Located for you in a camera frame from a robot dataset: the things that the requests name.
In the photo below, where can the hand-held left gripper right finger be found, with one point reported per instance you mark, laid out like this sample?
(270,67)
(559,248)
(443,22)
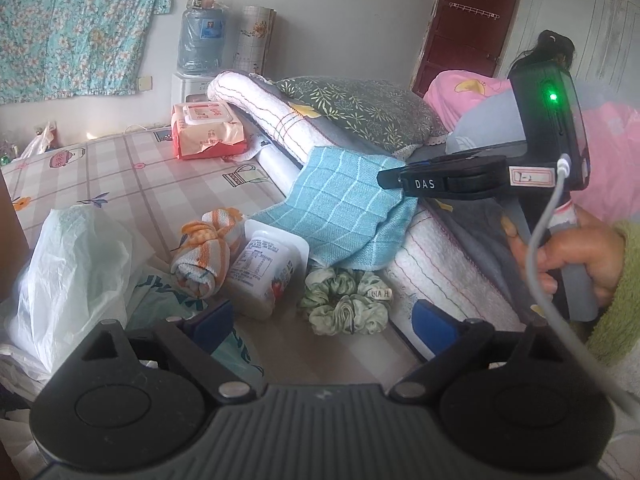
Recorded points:
(432,327)

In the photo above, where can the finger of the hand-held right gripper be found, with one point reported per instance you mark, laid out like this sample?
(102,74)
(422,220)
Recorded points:
(430,182)
(450,160)

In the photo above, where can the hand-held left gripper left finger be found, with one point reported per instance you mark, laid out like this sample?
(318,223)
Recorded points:
(215,317)

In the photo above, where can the white teal printed plastic package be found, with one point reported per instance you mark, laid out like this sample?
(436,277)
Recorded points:
(155,295)

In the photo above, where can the light blue checked towel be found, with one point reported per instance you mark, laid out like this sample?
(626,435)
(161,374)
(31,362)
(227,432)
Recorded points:
(340,205)

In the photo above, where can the brown cardboard box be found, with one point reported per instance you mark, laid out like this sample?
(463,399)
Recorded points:
(10,220)

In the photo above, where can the person's right forearm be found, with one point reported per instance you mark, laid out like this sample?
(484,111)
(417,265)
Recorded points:
(617,320)

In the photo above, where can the person's right hand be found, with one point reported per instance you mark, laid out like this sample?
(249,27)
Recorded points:
(590,250)

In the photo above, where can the grey blue pillow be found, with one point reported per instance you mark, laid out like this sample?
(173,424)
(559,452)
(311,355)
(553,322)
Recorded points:
(480,130)

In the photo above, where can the orange striped towel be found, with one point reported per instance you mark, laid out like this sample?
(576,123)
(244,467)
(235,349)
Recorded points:
(200,255)

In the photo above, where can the white yogurt cup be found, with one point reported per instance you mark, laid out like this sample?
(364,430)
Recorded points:
(260,270)

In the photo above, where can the pink quilt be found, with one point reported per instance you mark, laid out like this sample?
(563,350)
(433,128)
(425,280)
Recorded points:
(615,160)

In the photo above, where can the green floral scrunchie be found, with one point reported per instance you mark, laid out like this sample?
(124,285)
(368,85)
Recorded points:
(345,310)

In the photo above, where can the grey floral pillow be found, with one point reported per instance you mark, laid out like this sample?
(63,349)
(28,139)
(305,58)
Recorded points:
(360,105)

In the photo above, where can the white wooden wardrobe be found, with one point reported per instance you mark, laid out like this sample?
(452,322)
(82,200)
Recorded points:
(575,0)

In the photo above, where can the dark red door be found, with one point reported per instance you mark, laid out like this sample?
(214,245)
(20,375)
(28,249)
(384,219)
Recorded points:
(465,20)

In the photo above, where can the white hook rack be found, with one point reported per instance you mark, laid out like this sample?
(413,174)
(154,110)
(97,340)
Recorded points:
(475,10)

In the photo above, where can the white plastic bag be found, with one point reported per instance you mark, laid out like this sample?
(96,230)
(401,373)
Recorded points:
(70,270)

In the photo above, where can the checked printed bed sheet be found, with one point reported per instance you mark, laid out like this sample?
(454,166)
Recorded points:
(125,175)

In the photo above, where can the pink wet wipes pack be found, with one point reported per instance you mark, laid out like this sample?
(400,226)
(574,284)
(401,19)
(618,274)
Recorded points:
(205,135)

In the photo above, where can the white grey folded quilt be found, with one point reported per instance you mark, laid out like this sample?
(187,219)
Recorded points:
(260,105)

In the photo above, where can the printed plastic sheet roll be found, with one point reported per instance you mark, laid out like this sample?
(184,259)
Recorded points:
(252,40)

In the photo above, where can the white water dispenser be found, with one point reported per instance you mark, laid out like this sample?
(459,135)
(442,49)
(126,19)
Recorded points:
(187,90)

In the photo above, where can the clear plastic bag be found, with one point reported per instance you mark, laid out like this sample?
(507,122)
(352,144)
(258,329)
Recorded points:
(40,142)

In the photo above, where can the blue water jug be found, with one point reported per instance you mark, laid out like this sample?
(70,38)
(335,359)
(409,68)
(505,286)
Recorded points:
(200,40)

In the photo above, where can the wall socket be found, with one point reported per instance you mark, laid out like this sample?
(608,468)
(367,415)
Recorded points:
(144,83)

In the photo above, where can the teal floral wall cloth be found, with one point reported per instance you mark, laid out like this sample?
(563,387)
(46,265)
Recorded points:
(75,25)

